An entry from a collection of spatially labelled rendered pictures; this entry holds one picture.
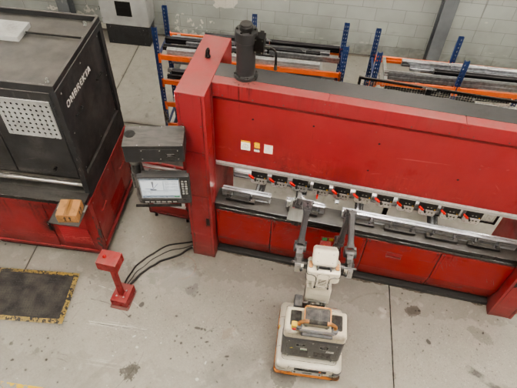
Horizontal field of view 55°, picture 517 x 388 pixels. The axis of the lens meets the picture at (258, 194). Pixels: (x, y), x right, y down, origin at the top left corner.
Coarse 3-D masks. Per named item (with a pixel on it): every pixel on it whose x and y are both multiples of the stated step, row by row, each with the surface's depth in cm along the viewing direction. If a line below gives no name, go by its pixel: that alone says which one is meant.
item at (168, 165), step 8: (144, 168) 525; (152, 168) 524; (160, 168) 518; (168, 168) 517; (176, 168) 514; (152, 208) 579; (160, 208) 576; (168, 208) 572; (176, 208) 569; (184, 208) 562; (176, 216) 581; (184, 216) 579
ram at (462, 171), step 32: (224, 128) 435; (256, 128) 427; (288, 128) 419; (320, 128) 411; (352, 128) 403; (384, 128) 396; (224, 160) 467; (256, 160) 457; (288, 160) 448; (320, 160) 439; (352, 160) 430; (384, 160) 422; (416, 160) 414; (448, 160) 407; (480, 160) 399; (512, 160) 392; (416, 192) 443; (448, 192) 434; (480, 192) 426; (512, 192) 418
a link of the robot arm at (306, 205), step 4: (304, 200) 419; (308, 200) 420; (304, 204) 414; (308, 204) 415; (304, 208) 412; (308, 208) 412; (304, 212) 413; (308, 212) 413; (304, 216) 414; (308, 216) 414; (304, 220) 415; (304, 224) 416; (304, 228) 417; (300, 232) 419; (304, 232) 418; (300, 236) 419; (304, 236) 419; (296, 240) 422; (300, 240) 420; (304, 240) 420; (296, 244) 422; (304, 244) 422; (296, 248) 421; (304, 248) 421; (304, 252) 423
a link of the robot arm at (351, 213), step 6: (348, 210) 432; (354, 210) 432; (354, 216) 428; (354, 222) 427; (354, 228) 426; (348, 234) 428; (354, 234) 424; (348, 240) 425; (348, 246) 421; (354, 246) 421; (354, 252) 419; (354, 258) 420
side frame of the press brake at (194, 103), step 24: (216, 48) 428; (192, 72) 405; (192, 96) 388; (192, 120) 408; (192, 144) 429; (192, 168) 453; (216, 168) 480; (192, 192) 480; (216, 192) 502; (192, 216) 510; (192, 240) 544; (216, 240) 551
